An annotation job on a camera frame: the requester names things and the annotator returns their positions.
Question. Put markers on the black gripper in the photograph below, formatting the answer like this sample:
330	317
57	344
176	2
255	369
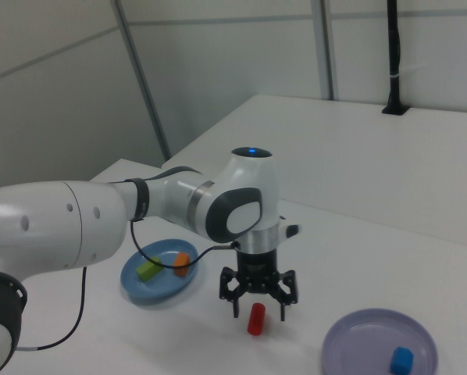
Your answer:
257	271

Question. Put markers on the red cylinder block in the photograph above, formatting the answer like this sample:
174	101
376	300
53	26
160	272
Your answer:
255	320

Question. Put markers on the orange block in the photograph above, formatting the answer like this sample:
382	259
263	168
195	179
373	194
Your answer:
181	261

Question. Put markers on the green block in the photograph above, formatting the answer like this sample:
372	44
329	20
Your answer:
147	271

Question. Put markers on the blue block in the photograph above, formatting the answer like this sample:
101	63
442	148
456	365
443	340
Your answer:
401	359

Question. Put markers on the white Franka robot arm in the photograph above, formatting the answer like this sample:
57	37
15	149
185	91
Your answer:
249	179

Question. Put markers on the blue plate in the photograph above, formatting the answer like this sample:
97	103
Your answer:
159	291

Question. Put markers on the purple plate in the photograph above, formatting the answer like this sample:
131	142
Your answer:
358	343

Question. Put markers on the grey partition post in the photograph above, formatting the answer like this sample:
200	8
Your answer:
140	78
328	47

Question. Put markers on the black pole mount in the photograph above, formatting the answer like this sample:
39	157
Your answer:
393	58

